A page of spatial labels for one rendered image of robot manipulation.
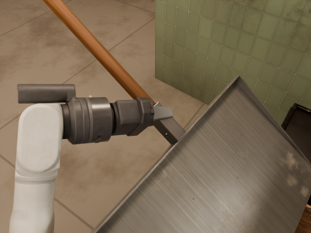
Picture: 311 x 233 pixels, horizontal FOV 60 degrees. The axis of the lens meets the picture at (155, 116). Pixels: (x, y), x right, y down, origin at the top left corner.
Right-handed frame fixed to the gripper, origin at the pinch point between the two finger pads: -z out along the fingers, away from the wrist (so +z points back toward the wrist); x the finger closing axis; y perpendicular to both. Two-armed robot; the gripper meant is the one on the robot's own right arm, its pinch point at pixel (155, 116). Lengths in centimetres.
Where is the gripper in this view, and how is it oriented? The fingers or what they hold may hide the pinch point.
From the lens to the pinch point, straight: 57.9
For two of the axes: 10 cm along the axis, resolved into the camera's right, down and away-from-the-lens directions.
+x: 4.0, -3.5, -8.5
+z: -9.0, 0.5, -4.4
